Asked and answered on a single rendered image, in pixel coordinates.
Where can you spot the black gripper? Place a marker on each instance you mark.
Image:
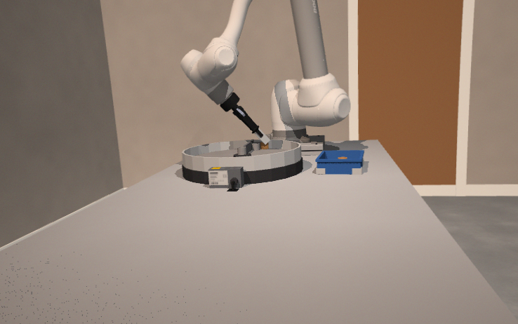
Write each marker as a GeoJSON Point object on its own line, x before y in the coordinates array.
{"type": "Point", "coordinates": [238, 111]}

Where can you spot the blue plastic crate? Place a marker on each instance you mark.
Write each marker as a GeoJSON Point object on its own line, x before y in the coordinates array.
{"type": "Point", "coordinates": [328, 162]}

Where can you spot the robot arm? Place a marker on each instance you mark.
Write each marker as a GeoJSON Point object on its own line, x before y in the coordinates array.
{"type": "Point", "coordinates": [320, 102]}

